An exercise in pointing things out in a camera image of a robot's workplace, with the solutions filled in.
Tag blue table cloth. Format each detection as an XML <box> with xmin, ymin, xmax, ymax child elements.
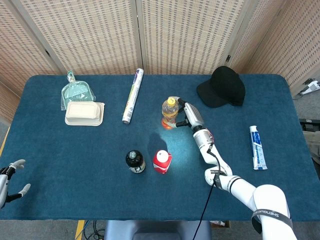
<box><xmin>0</xmin><ymin>73</ymin><xmax>320</xmax><ymax>222</ymax></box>

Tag woven folding screen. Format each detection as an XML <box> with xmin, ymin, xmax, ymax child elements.
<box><xmin>0</xmin><ymin>0</ymin><xmax>320</xmax><ymax>123</ymax></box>

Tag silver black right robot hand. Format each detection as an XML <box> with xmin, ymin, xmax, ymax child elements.
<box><xmin>174</xmin><ymin>97</ymin><xmax>205</xmax><ymax>131</ymax></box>

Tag dark tea bottle black cap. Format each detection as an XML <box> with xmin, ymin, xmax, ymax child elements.
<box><xmin>125</xmin><ymin>149</ymin><xmax>147</xmax><ymax>175</ymax></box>

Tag black printed arm strap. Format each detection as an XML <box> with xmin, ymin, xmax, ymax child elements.
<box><xmin>251</xmin><ymin>208</ymin><xmax>294</xmax><ymax>235</ymax></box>

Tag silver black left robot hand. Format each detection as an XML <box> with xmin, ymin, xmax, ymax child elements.
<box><xmin>0</xmin><ymin>159</ymin><xmax>32</xmax><ymax>210</ymax></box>

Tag white device on floor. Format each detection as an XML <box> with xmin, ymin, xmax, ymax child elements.
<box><xmin>298</xmin><ymin>78</ymin><xmax>320</xmax><ymax>96</ymax></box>

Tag black floor cable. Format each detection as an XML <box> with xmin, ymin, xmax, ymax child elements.
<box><xmin>82</xmin><ymin>219</ymin><xmax>106</xmax><ymax>240</ymax></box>

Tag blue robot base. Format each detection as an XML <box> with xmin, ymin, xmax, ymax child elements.
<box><xmin>103</xmin><ymin>219</ymin><xmax>212</xmax><ymax>240</ymax></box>

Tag orange iced tea bottle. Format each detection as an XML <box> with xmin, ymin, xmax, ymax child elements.
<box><xmin>161</xmin><ymin>96</ymin><xmax>180</xmax><ymax>130</ymax></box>

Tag red juice bottle white cap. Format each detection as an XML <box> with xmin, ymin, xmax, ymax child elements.
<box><xmin>152</xmin><ymin>149</ymin><xmax>173</xmax><ymax>175</ymax></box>

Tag black baseball cap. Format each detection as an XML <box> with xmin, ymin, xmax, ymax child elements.
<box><xmin>196</xmin><ymin>65</ymin><xmax>246</xmax><ymax>109</ymax></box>

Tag blue white toothpaste tube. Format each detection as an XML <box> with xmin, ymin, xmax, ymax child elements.
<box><xmin>248</xmin><ymin>125</ymin><xmax>268</xmax><ymax>171</ymax></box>

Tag white rolled film tube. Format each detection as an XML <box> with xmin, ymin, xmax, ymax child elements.
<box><xmin>121</xmin><ymin>69</ymin><xmax>144</xmax><ymax>125</ymax></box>

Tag beige lidded lunch box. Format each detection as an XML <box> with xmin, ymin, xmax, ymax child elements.
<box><xmin>64</xmin><ymin>100</ymin><xmax>106</xmax><ymax>127</ymax></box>

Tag tan cardboard box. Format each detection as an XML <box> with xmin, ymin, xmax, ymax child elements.
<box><xmin>302</xmin><ymin>129</ymin><xmax>320</xmax><ymax>159</ymax></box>

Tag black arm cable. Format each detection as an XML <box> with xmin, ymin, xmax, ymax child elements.
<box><xmin>193</xmin><ymin>143</ymin><xmax>222</xmax><ymax>240</ymax></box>

